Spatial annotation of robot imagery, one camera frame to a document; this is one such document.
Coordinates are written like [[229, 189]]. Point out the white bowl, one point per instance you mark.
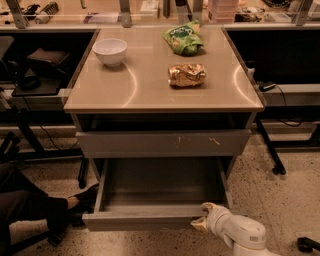
[[111, 51]]

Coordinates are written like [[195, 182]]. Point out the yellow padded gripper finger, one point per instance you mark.
[[200, 224]]

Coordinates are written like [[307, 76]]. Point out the black shoe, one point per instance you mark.
[[77, 205]]

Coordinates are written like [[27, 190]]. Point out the pink stacked bins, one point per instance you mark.
[[222, 11]]

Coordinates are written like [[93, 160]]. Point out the grey drawer cabinet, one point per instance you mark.
[[136, 95]]

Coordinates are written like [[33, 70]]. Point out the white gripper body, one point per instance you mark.
[[215, 216]]

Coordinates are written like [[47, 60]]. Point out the black table leg with caster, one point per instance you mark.
[[278, 165]]

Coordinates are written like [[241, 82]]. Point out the green chip bag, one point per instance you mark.
[[184, 40]]

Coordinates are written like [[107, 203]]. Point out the person's leg in black trousers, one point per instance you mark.
[[21, 200]]

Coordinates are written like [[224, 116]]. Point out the black caster at right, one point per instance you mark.
[[307, 245]]

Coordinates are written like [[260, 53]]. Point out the grey top drawer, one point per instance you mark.
[[137, 144]]

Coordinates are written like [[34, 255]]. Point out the grey drawer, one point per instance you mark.
[[137, 144], [156, 193]]

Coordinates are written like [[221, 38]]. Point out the black power adapter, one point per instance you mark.
[[266, 86]]

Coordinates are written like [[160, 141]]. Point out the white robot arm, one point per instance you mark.
[[243, 235]]

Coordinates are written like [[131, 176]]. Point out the golden crumpled snack bag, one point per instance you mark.
[[186, 75]]

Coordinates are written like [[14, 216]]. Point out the black office chair base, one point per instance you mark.
[[8, 249]]

